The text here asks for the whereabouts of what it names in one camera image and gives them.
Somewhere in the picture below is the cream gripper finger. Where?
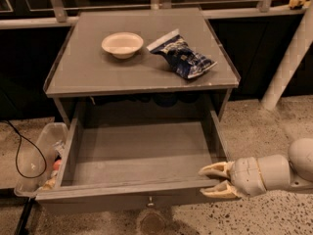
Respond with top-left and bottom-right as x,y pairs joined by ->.
199,162 -> 234,178
201,180 -> 244,199

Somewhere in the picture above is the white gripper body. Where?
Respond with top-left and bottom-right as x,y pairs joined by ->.
230,157 -> 266,197

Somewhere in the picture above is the grey top drawer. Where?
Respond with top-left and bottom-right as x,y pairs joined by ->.
36,95 -> 230,213

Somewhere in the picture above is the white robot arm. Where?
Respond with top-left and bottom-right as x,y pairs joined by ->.
199,3 -> 313,199

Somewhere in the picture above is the grey drawer cabinet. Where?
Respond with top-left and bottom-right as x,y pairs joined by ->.
45,8 -> 240,124

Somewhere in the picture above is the round floor drain cover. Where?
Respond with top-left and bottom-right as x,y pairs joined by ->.
137,211 -> 166,235

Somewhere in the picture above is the blue chip bag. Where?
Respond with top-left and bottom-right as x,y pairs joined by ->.
147,29 -> 217,79

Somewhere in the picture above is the white bowl on cabinet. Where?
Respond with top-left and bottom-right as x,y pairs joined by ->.
101,32 -> 144,59

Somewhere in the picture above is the white tube in bin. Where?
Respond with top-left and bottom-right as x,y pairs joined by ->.
53,140 -> 66,157

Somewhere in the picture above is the red apple in bin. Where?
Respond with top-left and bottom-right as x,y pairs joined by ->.
53,159 -> 62,170

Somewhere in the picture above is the yellow snack bag in bin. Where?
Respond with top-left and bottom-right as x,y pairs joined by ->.
40,177 -> 56,190

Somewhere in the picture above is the yellow object on ledge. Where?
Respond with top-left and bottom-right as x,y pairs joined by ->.
289,0 -> 310,10

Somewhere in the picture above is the clear plastic bin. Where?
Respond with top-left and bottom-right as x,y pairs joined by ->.
14,122 -> 68,198

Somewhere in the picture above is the metal railing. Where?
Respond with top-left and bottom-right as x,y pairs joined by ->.
0,0 -> 313,29

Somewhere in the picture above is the black cable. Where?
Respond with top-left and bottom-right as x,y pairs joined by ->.
0,119 -> 48,179

